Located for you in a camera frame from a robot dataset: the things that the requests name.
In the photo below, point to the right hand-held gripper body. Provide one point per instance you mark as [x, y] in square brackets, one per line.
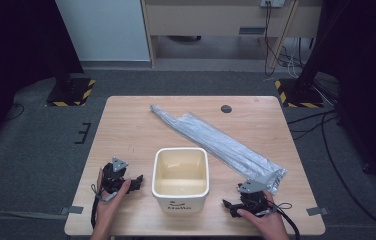
[252, 200]

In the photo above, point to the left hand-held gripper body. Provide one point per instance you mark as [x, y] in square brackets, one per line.
[114, 178]

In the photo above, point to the cream plastic bin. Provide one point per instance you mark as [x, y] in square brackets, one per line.
[180, 176]

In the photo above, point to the clear plastic bag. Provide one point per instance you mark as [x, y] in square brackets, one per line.
[216, 143]

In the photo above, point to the person's right hand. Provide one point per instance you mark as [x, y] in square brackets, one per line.
[271, 226]

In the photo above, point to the person's left hand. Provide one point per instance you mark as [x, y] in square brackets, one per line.
[106, 213]

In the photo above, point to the grey tape piece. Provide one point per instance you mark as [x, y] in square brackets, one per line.
[72, 210]
[316, 211]

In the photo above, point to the dark round table grommet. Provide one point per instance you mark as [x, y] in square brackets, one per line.
[226, 109]

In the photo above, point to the striped black stand base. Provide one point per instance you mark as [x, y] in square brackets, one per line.
[71, 91]
[301, 95]

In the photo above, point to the white cabinet panel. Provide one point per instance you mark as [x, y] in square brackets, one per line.
[102, 30]

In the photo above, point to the black curtain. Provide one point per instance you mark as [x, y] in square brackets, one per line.
[369, 83]
[16, 66]

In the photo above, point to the light wooden desk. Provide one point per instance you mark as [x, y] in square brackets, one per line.
[209, 18]

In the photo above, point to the black stand post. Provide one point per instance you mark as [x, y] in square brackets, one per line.
[319, 43]

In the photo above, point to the grey wall socket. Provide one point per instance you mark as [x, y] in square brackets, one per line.
[272, 3]

